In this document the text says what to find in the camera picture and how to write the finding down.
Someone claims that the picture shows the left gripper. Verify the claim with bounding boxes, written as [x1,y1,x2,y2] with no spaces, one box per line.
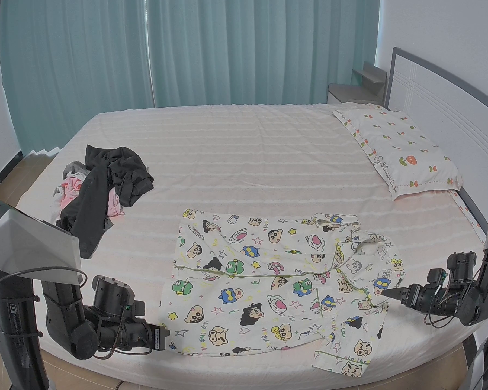
[120,321,171,352]

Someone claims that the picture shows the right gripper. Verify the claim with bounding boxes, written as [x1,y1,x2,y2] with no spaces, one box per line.
[380,284,436,312]

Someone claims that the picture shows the white printed pyjama top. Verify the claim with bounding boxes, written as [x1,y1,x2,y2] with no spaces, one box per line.
[159,207,407,377]

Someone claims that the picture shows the pile of clothes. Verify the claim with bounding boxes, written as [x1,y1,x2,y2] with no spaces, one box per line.
[52,145,155,259]

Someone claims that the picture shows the white printed pillow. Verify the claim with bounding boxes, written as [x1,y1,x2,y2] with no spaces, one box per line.
[333,102,464,201]

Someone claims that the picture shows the bed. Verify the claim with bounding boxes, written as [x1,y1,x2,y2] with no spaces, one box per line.
[0,47,488,385]

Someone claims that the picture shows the grey bedside table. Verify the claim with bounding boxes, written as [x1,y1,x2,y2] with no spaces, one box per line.
[327,61,388,106]

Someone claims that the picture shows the blue-green curtain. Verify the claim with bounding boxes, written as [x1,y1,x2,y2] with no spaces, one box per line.
[146,0,381,109]
[0,0,155,155]

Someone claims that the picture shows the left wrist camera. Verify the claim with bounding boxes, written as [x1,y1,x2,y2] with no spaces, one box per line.
[125,299,148,322]

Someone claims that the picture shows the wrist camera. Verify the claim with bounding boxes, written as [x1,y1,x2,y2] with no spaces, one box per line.
[125,299,148,322]
[427,269,448,289]

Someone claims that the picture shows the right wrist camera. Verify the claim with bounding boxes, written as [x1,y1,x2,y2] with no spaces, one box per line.
[427,269,448,289]

